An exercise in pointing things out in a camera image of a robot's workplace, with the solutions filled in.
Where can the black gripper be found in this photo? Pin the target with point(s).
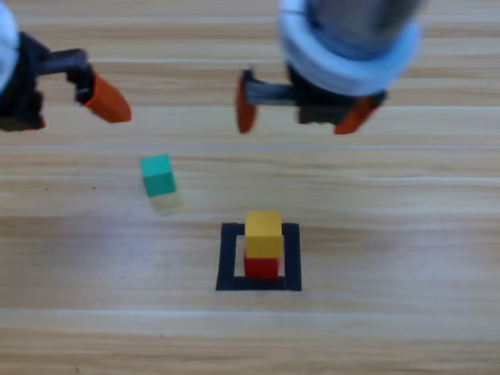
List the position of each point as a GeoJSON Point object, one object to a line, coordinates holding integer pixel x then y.
{"type": "Point", "coordinates": [320, 107]}
{"type": "Point", "coordinates": [21, 97]}

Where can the green wooden cube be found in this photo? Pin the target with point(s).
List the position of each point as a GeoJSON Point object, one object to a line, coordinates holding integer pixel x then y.
{"type": "Point", "coordinates": [159, 177]}

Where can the yellow wooden cube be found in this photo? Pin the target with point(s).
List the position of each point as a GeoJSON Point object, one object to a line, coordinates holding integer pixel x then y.
{"type": "Point", "coordinates": [263, 234]}

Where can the red wooden cube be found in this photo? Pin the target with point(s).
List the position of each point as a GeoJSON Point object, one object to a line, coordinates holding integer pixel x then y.
{"type": "Point", "coordinates": [261, 267]}

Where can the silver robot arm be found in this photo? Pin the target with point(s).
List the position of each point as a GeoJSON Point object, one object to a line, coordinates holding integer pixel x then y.
{"type": "Point", "coordinates": [359, 23]}

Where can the black tape square outline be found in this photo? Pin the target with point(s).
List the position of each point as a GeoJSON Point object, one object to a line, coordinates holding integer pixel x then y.
{"type": "Point", "coordinates": [226, 258]}

